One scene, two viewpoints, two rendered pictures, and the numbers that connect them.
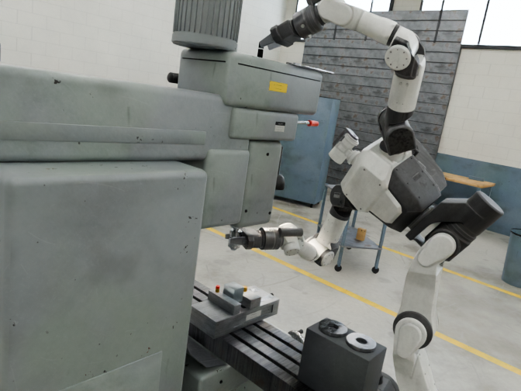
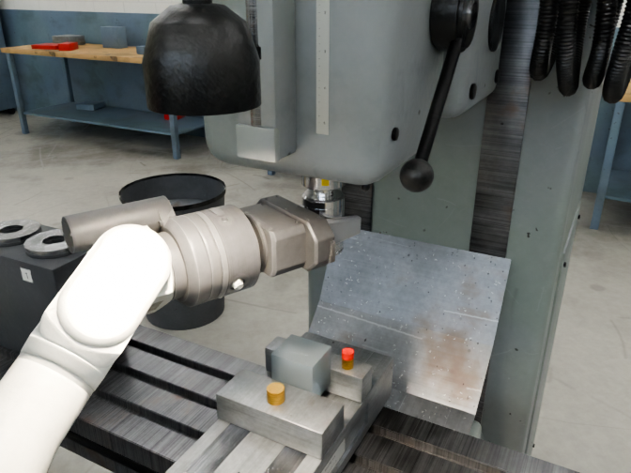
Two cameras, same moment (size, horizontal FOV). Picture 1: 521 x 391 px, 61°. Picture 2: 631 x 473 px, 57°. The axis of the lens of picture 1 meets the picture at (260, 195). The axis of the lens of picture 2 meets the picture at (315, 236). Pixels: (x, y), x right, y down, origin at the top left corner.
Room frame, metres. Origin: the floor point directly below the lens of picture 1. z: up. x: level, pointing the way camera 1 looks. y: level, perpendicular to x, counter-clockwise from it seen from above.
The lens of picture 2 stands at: (2.19, -0.07, 1.48)
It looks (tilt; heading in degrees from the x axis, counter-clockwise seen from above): 24 degrees down; 167
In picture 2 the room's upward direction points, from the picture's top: straight up
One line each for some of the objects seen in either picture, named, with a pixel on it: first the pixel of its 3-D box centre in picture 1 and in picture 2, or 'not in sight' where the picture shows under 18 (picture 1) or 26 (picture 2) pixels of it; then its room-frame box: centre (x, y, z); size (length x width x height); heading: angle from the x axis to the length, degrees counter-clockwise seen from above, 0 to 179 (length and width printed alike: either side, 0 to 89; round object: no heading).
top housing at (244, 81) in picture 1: (253, 83); not in sight; (1.59, 0.08, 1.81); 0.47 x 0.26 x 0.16; 139
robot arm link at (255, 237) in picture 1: (257, 239); (253, 244); (1.64, -0.01, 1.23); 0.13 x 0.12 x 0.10; 24
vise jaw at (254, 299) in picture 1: (242, 295); (279, 411); (1.62, 0.01, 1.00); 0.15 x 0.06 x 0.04; 49
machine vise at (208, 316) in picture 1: (236, 305); (290, 420); (1.60, 0.03, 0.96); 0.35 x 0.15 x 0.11; 139
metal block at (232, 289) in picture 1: (232, 292); (301, 369); (1.58, 0.05, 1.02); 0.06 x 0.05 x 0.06; 49
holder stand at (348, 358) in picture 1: (340, 361); (43, 288); (1.24, -0.33, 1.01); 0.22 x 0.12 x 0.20; 51
